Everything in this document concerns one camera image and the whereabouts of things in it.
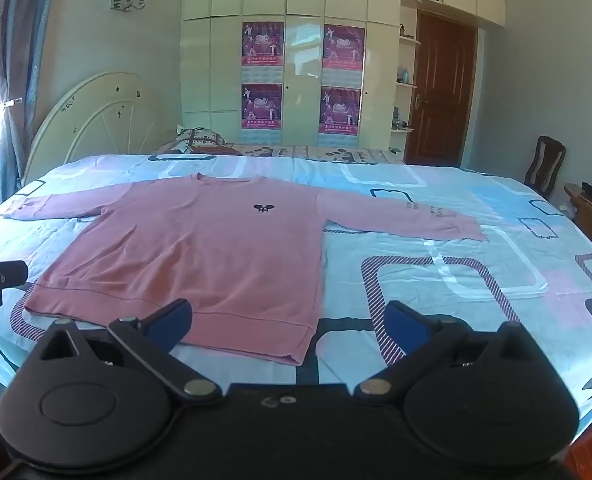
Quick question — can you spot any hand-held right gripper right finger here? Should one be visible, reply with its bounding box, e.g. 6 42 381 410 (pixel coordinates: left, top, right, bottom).
353 300 552 404

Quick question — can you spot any cream corner shelf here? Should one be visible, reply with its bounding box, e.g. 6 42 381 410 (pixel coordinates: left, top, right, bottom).
390 22 422 151

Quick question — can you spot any cream round headboard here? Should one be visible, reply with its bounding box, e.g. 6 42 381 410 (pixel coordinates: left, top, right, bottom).
21 72 178 187

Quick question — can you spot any patterned pastel bedsheet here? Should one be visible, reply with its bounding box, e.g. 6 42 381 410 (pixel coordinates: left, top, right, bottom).
0 152 592 433

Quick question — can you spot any patterned pillow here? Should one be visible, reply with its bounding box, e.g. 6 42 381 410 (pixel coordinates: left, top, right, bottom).
173 125 229 154

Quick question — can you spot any brown wooden door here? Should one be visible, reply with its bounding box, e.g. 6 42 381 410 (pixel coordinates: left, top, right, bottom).
405 10 479 167

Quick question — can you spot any purple wall poster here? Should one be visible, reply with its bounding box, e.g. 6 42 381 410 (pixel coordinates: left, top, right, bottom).
241 22 285 82
318 86 362 147
240 83 283 143
322 24 366 86

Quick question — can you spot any blue curtain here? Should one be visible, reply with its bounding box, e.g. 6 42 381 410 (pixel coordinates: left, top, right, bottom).
0 0 66 211

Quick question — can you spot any floral bedspread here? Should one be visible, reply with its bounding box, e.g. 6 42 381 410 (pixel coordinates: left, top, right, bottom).
153 142 408 166

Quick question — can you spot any dark wooden chair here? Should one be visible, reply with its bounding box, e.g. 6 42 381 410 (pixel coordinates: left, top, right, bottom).
523 136 567 197

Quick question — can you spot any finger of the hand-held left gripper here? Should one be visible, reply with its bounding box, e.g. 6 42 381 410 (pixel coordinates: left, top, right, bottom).
0 261 29 286

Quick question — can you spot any cream wardrobe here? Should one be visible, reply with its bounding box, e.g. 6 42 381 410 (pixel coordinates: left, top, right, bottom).
180 0 507 150

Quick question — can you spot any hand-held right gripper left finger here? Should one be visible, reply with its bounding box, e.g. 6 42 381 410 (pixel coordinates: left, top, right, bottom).
36 299 223 406

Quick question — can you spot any pink sweatshirt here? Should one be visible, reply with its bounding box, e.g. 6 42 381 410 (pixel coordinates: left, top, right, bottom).
1 172 488 367

